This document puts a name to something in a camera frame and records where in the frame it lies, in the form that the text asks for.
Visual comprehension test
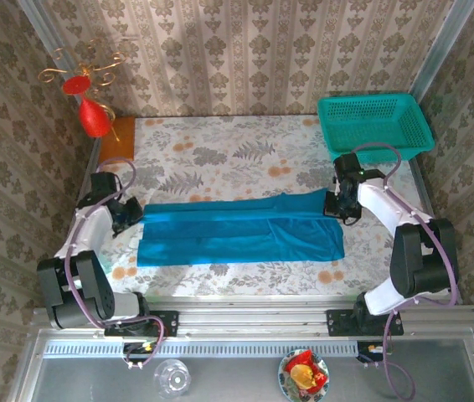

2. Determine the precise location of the blue t-shirt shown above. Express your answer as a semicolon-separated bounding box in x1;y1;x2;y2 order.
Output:
137;187;346;267

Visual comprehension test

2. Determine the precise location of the brown wooden block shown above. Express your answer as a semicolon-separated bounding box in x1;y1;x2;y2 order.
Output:
99;116;137;166

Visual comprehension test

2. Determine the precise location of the teal plastic basket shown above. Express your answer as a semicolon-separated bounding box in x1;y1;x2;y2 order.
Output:
317;92;435;165

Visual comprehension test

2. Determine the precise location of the floral patterned tablecloth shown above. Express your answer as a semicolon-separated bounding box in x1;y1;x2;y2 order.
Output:
67;115;451;298

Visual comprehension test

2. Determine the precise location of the red snack packet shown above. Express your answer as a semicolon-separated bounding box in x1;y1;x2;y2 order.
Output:
283;350;329;394

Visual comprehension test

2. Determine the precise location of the clear glass cup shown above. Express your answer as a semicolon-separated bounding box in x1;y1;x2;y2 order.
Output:
153;358;192;399

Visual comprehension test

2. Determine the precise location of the yellow snack packet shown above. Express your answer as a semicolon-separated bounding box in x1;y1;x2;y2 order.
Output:
290;363;316;389

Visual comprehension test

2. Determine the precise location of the red gold wire ornament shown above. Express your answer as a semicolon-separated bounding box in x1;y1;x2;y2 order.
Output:
38;38;127;142

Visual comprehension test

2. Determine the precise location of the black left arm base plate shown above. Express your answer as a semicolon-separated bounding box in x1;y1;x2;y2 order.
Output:
104;309;179;338

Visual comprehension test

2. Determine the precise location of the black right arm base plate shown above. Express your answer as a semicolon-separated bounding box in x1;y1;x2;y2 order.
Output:
326;308;404;337

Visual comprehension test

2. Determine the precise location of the black cable junction box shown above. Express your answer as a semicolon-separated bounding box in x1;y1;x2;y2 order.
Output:
121;341;158;363
356;341;388;363

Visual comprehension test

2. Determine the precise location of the aluminium frame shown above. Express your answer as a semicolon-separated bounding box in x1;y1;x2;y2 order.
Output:
8;0;474;402

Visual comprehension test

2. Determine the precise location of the grey slotted cable duct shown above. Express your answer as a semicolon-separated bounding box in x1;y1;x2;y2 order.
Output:
42;339;359;359

